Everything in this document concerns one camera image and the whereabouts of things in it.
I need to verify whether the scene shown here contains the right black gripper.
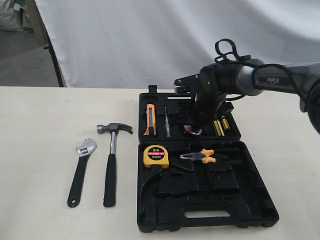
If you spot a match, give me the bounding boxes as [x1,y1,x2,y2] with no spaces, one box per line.
[174,92,234,127]

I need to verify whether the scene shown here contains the black electrical tape roll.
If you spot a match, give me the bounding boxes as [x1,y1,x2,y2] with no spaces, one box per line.
[182,125,203,137]

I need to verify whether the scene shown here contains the orange handled pliers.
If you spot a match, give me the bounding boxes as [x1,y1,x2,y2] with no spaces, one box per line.
[179,148,227,164]

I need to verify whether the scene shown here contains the black plastic tool case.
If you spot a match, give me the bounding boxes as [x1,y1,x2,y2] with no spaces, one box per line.
[137,85,279,233]

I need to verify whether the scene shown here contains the claw hammer black handle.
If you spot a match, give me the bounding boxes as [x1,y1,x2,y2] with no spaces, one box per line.
[96,122,133,208]

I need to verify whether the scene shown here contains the adjustable wrench black handle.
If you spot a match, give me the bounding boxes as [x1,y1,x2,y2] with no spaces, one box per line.
[67,138,97,208]

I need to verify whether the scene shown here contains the right black Piper robot arm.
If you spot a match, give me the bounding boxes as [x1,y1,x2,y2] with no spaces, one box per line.
[170,59,320,132]

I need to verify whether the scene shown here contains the small yellow black screwdriver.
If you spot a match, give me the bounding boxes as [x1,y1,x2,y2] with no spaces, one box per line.
[221,116,230,130]

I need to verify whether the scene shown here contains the large yellow black screwdriver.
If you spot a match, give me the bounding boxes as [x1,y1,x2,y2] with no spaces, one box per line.
[212,120,225,137]

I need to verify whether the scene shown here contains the clear tester screwdriver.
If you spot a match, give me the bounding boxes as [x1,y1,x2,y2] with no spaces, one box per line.
[164,105,171,138]

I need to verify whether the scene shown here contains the orange utility knife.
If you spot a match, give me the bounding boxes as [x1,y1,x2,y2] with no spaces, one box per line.
[143,103,157,136]

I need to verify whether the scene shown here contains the yellow tape measure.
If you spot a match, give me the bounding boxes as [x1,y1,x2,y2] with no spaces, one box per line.
[143,145,169,169]

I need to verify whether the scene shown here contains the white backdrop cloth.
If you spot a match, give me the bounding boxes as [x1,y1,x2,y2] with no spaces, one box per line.
[36,0,320,89]

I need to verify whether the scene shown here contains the black backdrop stand pole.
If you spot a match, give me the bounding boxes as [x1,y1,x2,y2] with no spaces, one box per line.
[38,11,65,88]

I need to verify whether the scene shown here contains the green white bag background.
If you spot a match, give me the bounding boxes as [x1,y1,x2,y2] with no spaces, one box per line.
[21,4,34,33]

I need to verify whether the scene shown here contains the white sack in background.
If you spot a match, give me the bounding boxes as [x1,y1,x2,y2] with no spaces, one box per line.
[0,0,23,32]

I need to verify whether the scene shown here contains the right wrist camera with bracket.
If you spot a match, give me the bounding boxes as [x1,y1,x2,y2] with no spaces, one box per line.
[173,74,202,94]

